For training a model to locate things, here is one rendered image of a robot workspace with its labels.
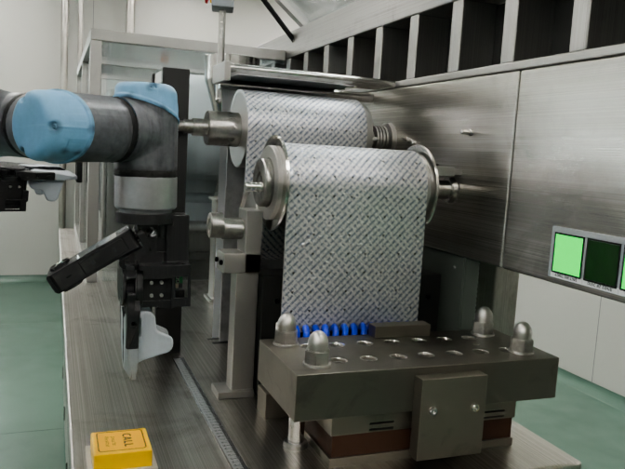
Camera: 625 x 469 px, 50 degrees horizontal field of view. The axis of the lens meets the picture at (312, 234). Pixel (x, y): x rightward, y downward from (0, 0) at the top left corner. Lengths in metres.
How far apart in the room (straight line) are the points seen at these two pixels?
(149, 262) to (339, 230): 0.32
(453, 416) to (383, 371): 0.12
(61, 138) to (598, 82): 0.65
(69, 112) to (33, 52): 5.81
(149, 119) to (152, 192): 0.08
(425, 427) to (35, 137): 0.58
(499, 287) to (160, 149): 0.78
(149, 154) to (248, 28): 6.04
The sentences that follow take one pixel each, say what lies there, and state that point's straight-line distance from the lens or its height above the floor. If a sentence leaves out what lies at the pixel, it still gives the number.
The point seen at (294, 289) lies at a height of 1.09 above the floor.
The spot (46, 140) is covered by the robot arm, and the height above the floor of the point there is 1.30.
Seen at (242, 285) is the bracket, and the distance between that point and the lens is 1.08.
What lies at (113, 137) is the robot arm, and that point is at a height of 1.30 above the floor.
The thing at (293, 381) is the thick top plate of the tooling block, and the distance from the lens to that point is 0.85.
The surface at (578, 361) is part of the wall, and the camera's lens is 4.44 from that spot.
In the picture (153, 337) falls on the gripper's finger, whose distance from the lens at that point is 0.86.
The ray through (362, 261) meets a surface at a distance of 1.05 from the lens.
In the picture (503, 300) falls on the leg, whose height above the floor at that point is 1.04.
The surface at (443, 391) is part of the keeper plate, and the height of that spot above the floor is 1.00.
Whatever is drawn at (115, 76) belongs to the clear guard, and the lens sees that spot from 1.99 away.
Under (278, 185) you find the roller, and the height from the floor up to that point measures 1.25.
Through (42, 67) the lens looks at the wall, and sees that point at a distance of 6.53.
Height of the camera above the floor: 1.30
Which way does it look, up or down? 7 degrees down
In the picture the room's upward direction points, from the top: 3 degrees clockwise
